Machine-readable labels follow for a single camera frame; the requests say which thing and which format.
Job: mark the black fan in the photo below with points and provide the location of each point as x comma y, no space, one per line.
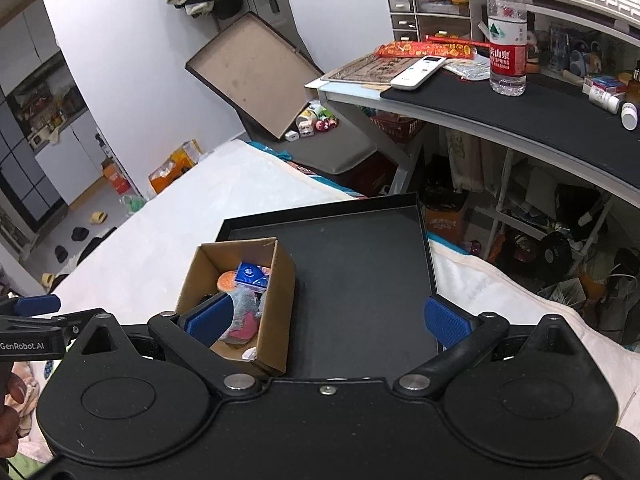
555,255

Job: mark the black desk mat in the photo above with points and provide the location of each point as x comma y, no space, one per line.
525,115

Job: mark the white round tin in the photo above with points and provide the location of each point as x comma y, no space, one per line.
306,116

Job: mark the person's left hand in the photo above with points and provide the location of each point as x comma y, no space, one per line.
10,410

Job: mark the curved grey desk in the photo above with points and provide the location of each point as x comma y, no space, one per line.
575,160

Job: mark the blue tissue pack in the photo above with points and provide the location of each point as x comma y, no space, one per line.
250,275

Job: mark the black shallow tray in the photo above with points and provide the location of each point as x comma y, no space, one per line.
360,285

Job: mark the white pill bottle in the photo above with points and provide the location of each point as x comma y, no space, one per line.
629,116

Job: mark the green plastic bag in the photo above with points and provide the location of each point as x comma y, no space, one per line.
132,202

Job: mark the black slipper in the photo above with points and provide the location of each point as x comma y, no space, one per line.
61,254
80,234

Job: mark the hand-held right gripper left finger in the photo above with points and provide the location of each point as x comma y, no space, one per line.
207,321

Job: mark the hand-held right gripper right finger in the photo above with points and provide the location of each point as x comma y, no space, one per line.
447,322

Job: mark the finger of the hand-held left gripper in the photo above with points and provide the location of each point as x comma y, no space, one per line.
37,306

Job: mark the white charger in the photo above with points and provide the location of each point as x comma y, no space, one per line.
291,136

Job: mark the hamburger plush toy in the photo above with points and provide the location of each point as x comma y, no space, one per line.
227,281

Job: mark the grey-blue fluffy plush toy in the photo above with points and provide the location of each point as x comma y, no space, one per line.
245,320

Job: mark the orange carton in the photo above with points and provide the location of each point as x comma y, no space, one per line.
117,177

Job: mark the small white box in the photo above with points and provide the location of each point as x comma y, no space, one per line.
306,130

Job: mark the long red packet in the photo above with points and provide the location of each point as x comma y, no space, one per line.
425,50

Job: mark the orange cardboard box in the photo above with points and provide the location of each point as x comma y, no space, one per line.
175,167

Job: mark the grey padded bench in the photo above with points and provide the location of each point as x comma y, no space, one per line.
340,150

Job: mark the clear plastic packet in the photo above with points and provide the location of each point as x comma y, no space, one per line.
467,69

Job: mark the grey drawer organizer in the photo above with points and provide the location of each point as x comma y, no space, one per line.
420,15

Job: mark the red toy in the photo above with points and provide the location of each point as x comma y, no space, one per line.
327,124

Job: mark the clear water bottle red label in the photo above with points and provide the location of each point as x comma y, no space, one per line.
506,35

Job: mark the beige tote bag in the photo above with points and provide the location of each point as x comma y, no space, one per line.
462,160

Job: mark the yellow slipper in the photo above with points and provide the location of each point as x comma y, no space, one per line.
98,217
47,280

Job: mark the white remote control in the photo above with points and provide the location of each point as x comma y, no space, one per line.
417,74

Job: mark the red basket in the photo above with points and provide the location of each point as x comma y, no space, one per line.
397,127

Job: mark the white plastic wrapper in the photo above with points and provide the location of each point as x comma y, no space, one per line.
249,354

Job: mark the brown framed board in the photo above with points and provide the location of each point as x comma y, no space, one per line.
250,70

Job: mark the pink cloth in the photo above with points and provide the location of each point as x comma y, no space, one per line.
32,390

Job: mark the brown patterned board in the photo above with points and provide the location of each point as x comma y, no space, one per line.
365,70

